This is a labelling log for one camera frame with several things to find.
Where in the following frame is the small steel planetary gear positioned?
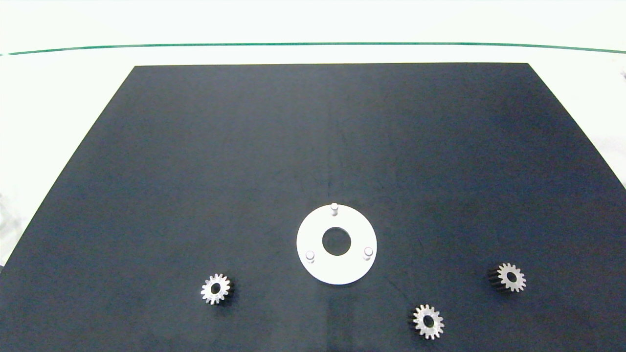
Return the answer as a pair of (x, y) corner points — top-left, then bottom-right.
(409, 304), (445, 340)
(201, 273), (235, 307)
(487, 263), (527, 293)

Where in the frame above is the round white pin plate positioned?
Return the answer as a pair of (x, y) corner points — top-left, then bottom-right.
(296, 202), (378, 286)

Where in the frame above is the dark rectangular mat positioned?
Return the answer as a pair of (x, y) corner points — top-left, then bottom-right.
(0, 63), (626, 352)

